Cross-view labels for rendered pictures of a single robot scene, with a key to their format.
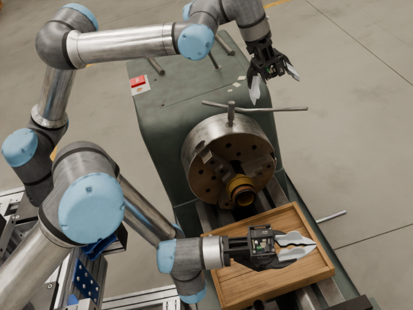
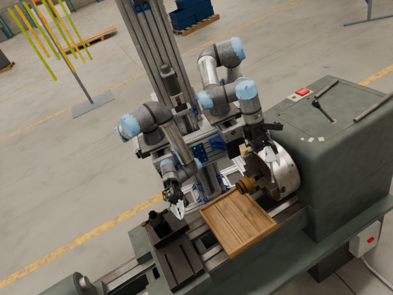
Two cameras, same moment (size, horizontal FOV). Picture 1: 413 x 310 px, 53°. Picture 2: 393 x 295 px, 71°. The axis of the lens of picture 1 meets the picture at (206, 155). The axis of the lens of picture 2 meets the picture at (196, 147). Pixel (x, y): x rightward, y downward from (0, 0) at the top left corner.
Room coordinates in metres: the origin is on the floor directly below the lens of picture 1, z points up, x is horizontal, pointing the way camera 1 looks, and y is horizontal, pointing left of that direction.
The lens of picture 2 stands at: (0.59, -1.02, 2.19)
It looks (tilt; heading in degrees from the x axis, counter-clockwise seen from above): 37 degrees down; 79
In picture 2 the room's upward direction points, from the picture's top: 21 degrees counter-clockwise
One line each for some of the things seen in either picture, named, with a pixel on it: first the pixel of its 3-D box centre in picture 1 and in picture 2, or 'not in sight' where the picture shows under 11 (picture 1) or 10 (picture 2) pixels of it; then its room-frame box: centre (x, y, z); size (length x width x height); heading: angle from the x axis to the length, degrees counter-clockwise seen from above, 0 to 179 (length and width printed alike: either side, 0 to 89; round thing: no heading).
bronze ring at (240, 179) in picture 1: (241, 189); (245, 184); (0.96, -0.07, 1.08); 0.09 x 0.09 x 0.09; 2
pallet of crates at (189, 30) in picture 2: not in sight; (190, 11); (3.38, 6.82, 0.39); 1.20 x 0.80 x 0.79; 8
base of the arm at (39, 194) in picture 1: (43, 180); (219, 104); (1.16, 0.55, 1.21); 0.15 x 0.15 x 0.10
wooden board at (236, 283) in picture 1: (262, 253); (235, 218); (0.84, -0.08, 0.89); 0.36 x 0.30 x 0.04; 92
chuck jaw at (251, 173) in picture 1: (260, 166); (268, 187); (1.03, -0.16, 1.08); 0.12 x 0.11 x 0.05; 92
